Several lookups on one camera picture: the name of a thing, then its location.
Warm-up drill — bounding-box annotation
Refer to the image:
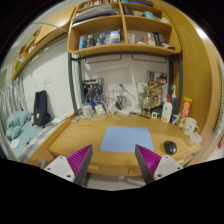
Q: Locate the bed with teal bedding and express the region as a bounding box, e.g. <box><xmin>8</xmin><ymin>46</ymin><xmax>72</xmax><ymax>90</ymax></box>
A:
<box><xmin>6</xmin><ymin>113</ymin><xmax>68</xmax><ymax>163</ymax></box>

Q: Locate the blue spray bottle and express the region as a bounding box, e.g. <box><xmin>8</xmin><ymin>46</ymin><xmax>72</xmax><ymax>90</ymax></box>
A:
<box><xmin>171</xmin><ymin>85</ymin><xmax>178</xmax><ymax>114</ymax></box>

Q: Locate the small white clock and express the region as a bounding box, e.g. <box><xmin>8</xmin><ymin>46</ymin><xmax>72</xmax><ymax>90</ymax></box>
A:
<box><xmin>151</xmin><ymin>112</ymin><xmax>158</xmax><ymax>119</ymax></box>

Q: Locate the white power adapter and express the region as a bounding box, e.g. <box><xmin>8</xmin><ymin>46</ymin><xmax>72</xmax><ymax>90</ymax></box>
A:
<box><xmin>107</xmin><ymin>103</ymin><xmax>117</xmax><ymax>114</ymax></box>

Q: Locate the teal pillow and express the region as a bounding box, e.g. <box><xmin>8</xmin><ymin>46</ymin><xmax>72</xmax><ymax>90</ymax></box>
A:
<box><xmin>6</xmin><ymin>111</ymin><xmax>29</xmax><ymax>141</ymax></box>

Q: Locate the wooden wall shelf unit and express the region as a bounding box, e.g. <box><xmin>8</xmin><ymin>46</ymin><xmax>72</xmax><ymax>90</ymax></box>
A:
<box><xmin>67</xmin><ymin>0</ymin><xmax>181</xmax><ymax>57</ymax></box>

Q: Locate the white lotion bottle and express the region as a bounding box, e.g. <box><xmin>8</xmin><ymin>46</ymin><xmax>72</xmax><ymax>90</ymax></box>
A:
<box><xmin>161</xmin><ymin>97</ymin><xmax>173</xmax><ymax>123</ymax></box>

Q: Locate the black backpack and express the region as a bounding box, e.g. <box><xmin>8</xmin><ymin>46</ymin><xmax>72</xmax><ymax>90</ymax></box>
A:
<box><xmin>33</xmin><ymin>90</ymin><xmax>51</xmax><ymax>126</ymax></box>

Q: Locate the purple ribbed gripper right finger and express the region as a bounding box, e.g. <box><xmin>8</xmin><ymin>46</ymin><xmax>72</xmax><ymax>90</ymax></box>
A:
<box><xmin>135</xmin><ymin>144</ymin><xmax>161</xmax><ymax>184</ymax></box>

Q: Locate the white mug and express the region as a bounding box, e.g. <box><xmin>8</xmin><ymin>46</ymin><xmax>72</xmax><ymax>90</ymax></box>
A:
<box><xmin>183</xmin><ymin>117</ymin><xmax>199</xmax><ymax>136</ymax></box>

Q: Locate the robot model kit box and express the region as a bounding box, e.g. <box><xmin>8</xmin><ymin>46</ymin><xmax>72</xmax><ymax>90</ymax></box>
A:
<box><xmin>83</xmin><ymin>78</ymin><xmax>104</xmax><ymax>107</ymax></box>

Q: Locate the red yellow snack canister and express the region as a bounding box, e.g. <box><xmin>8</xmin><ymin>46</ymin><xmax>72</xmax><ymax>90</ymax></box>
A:
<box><xmin>178</xmin><ymin>97</ymin><xmax>192</xmax><ymax>128</ymax></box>

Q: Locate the blue mouse pad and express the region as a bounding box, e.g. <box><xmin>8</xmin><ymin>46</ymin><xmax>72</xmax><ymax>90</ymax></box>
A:
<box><xmin>100</xmin><ymin>127</ymin><xmax>154</xmax><ymax>153</ymax></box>

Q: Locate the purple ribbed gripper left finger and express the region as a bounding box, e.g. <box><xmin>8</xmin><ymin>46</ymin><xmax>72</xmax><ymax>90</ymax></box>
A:
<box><xmin>67</xmin><ymin>145</ymin><xmax>93</xmax><ymax>186</ymax></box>

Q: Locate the black computer mouse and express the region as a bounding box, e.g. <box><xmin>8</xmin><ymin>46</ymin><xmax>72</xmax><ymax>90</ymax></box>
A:
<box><xmin>164</xmin><ymin>141</ymin><xmax>177</xmax><ymax>155</ymax></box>

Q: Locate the long wooden side shelf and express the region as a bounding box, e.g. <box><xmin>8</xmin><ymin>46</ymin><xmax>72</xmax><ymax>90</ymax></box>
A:
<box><xmin>11</xmin><ymin>6</ymin><xmax>75</xmax><ymax>80</ymax></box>

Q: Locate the clear plastic cup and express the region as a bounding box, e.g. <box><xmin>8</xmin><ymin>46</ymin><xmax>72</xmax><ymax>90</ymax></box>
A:
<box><xmin>189</xmin><ymin>132</ymin><xmax>202</xmax><ymax>146</ymax></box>

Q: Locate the wooden desk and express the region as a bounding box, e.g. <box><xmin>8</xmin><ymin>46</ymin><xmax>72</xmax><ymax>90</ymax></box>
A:
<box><xmin>29</xmin><ymin>116</ymin><xmax>201</xmax><ymax>176</ymax></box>

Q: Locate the gold robot figurine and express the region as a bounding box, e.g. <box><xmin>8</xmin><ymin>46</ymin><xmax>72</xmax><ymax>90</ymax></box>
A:
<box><xmin>141</xmin><ymin>84</ymin><xmax>163</xmax><ymax>117</ymax></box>

